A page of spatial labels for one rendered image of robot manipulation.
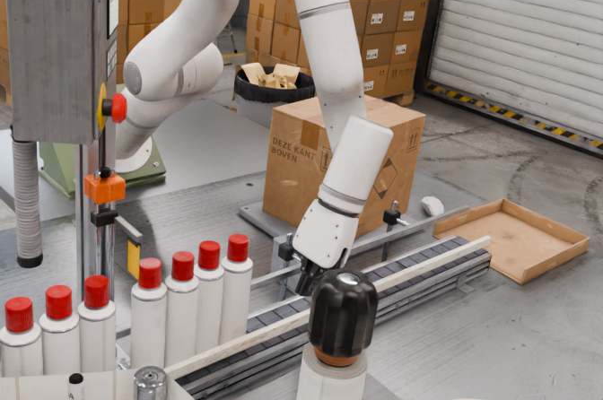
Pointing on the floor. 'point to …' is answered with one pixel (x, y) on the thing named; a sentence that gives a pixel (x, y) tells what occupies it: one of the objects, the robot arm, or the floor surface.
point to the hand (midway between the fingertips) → (306, 284)
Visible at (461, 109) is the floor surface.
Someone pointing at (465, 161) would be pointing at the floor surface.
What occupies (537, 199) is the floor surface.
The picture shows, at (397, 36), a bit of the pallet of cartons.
